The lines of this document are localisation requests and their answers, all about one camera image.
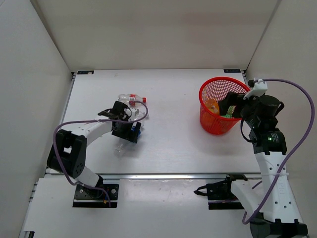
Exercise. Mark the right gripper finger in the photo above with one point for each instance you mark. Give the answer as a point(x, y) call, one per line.
point(251, 83)
point(232, 99)

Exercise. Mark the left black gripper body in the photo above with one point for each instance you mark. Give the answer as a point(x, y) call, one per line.
point(124, 118)

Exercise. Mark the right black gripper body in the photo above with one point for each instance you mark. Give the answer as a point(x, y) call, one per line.
point(247, 112)

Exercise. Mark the green plastic bottle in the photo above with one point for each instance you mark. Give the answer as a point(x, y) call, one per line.
point(229, 113)

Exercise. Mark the red label clear bottle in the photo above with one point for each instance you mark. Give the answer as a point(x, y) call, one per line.
point(130, 99)

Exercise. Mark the blue label clear bottle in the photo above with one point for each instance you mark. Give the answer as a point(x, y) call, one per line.
point(123, 146)

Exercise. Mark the orange bottle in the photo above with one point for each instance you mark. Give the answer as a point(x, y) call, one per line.
point(212, 106)
point(207, 119)

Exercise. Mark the clear unlabelled plastic bottle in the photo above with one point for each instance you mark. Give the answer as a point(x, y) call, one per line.
point(141, 116)

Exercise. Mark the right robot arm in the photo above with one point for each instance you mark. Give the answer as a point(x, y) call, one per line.
point(276, 215)

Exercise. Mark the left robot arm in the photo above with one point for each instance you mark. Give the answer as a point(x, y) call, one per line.
point(71, 139)

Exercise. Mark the red mesh plastic bin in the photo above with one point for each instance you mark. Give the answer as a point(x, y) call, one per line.
point(217, 88)

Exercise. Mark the right corner dark label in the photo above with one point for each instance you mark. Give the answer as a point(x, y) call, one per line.
point(232, 71)

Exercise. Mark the corner dark label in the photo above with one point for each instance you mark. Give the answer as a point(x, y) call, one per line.
point(232, 71)
point(85, 72)

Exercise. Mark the left corner dark label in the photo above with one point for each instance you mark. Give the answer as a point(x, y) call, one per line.
point(85, 72)

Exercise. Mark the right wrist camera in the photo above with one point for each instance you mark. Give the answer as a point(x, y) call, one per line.
point(260, 87)

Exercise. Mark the aluminium table edge rail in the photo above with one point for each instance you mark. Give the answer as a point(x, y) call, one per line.
point(164, 176)

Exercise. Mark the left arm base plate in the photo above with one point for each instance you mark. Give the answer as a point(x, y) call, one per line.
point(90, 198)

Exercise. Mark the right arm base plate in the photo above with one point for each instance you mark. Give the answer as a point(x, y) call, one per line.
point(219, 196)

